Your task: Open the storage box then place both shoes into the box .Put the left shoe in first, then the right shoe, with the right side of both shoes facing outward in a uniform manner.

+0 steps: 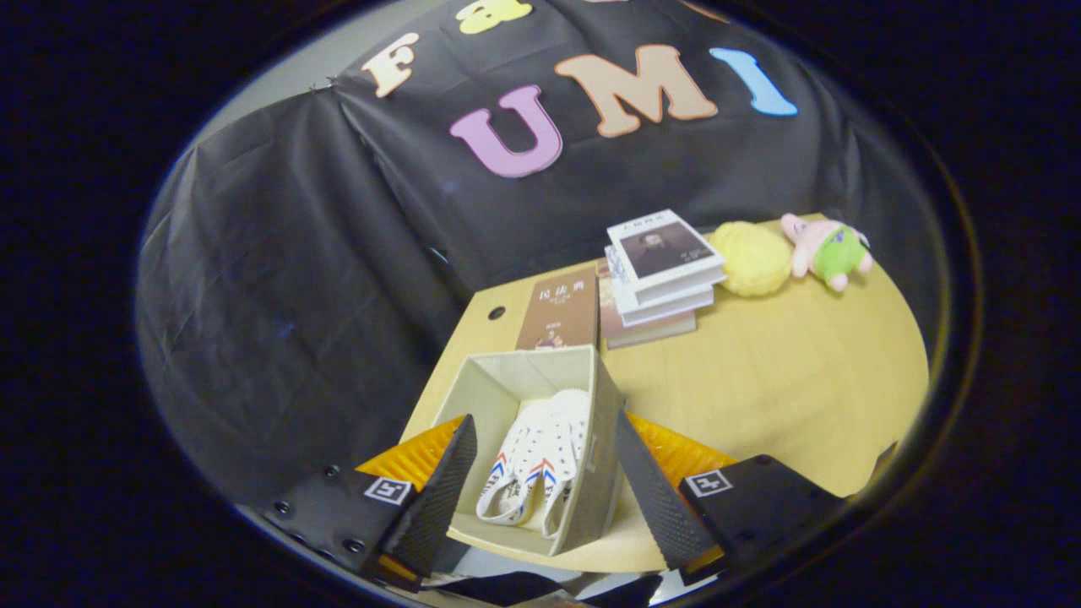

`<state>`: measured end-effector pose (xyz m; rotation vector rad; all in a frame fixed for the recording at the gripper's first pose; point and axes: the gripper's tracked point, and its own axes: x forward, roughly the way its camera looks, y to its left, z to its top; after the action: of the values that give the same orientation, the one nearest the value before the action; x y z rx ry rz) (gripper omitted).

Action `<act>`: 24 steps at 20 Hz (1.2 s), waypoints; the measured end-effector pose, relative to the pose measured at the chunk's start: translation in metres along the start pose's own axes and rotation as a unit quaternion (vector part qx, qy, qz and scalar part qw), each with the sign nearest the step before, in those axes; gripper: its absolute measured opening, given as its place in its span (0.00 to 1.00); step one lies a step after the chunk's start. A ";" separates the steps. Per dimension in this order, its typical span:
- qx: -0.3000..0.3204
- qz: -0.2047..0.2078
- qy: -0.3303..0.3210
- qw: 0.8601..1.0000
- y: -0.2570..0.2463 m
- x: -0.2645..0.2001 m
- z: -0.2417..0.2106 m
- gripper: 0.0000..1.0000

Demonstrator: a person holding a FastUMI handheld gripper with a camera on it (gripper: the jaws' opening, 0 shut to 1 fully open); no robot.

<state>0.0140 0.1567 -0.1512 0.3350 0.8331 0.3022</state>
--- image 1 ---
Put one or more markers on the black backdrop cloth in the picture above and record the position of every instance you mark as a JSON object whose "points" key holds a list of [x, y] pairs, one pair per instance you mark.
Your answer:
{"points": [[296, 295]]}

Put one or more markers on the yellow round plush toy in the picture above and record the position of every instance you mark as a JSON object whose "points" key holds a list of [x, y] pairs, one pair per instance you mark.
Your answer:
{"points": [[752, 257]]}

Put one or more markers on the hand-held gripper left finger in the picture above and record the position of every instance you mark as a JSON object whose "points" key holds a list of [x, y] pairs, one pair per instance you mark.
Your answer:
{"points": [[441, 502]]}

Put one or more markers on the pink and green plush toy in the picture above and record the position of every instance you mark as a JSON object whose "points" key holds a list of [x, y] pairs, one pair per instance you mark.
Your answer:
{"points": [[832, 253]]}

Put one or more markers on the brown thin book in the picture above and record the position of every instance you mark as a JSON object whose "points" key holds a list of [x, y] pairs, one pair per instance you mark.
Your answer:
{"points": [[562, 312]]}

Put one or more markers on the white book with portrait cover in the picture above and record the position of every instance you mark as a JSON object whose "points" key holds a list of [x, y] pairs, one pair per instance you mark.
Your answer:
{"points": [[667, 249]]}

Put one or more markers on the brown thick book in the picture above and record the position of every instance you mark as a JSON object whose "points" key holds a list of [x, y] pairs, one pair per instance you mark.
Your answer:
{"points": [[650, 336]]}

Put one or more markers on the beige fabric storage box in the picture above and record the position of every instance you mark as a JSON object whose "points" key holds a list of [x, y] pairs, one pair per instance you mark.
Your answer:
{"points": [[494, 388]]}

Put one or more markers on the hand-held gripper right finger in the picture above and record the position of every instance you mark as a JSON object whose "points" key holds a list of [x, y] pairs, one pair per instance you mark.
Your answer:
{"points": [[654, 498]]}

